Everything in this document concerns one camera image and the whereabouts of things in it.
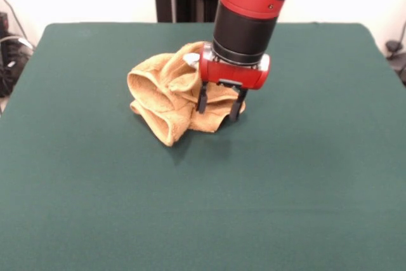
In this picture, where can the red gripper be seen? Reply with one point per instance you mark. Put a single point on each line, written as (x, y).
(234, 75)

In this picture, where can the yellow terry towel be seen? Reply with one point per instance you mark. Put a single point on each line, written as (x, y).
(158, 99)

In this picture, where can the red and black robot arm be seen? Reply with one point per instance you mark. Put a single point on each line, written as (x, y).
(247, 30)

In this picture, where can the dark green tablecloth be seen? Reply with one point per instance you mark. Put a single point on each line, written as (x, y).
(95, 204)

